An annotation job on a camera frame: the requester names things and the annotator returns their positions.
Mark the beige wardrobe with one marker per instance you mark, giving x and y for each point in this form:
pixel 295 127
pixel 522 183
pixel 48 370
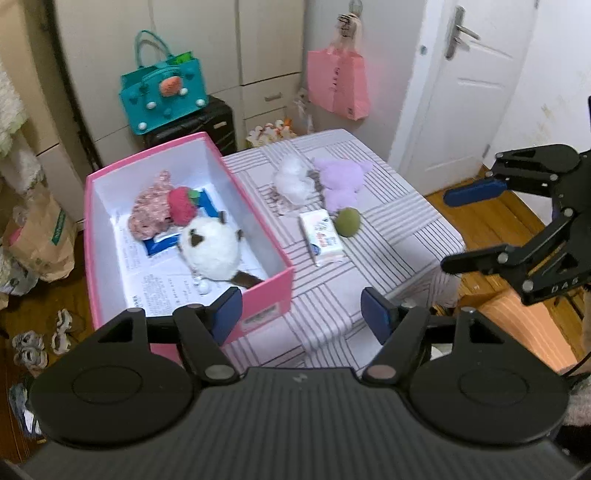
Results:
pixel 231 46

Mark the pink shopping bag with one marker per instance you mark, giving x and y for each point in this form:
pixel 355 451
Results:
pixel 339 83

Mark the red strawberry plush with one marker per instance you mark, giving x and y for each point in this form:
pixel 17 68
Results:
pixel 182 205

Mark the floral fabric pouch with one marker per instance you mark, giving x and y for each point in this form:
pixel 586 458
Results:
pixel 147 207

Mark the flower print gift bag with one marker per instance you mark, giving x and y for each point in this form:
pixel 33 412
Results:
pixel 270 134

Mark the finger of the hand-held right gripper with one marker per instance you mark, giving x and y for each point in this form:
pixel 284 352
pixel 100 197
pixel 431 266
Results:
pixel 471 193
pixel 480 261

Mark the black suitcase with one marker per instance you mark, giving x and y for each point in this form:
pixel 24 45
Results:
pixel 198 127

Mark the white tissue pack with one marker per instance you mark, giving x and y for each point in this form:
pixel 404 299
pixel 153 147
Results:
pixel 323 237

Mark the white cat plush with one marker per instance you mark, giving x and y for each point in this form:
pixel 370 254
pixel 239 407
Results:
pixel 210 244

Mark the purple plush toy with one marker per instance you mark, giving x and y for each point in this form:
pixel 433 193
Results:
pixel 339 182

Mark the clear plastic bag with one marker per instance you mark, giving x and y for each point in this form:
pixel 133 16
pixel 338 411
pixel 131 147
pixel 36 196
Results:
pixel 302 110

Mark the pair of grey slippers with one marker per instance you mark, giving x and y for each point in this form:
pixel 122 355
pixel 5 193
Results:
pixel 41 339

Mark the pink storage box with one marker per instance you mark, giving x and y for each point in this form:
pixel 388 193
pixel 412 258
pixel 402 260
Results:
pixel 258 295

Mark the striped tablecloth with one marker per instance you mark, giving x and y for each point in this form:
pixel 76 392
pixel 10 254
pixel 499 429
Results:
pixel 392 230

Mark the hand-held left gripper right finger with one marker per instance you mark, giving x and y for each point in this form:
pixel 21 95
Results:
pixel 376 314

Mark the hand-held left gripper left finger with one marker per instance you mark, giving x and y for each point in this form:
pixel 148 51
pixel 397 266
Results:
pixel 227 316

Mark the teal felt tote bag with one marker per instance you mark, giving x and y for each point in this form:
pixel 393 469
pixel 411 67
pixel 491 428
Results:
pixel 161 101

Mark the white door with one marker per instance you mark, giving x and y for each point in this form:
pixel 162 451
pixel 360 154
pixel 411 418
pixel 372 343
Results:
pixel 461 115

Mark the green plush ball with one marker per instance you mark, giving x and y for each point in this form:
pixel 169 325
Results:
pixel 347 222

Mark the brown paper bag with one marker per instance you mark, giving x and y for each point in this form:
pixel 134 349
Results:
pixel 39 235

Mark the white fluffy plush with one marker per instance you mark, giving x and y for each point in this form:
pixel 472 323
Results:
pixel 291 180

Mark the cream fuzzy robe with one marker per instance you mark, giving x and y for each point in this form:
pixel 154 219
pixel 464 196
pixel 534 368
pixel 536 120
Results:
pixel 9 138

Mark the blue packet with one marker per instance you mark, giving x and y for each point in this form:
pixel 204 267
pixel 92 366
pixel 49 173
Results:
pixel 159 242

